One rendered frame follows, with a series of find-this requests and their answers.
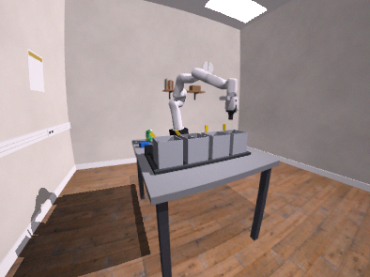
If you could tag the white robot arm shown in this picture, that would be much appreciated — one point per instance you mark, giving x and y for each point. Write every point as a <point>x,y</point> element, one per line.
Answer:
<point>180,94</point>

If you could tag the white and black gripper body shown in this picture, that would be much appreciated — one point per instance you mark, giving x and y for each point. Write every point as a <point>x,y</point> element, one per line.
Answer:
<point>231,104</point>

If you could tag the green drink can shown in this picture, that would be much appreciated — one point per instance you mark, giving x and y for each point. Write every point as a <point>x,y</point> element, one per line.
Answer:
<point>148,137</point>

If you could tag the blue box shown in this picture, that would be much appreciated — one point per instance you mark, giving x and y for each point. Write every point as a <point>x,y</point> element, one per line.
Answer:
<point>143,144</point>

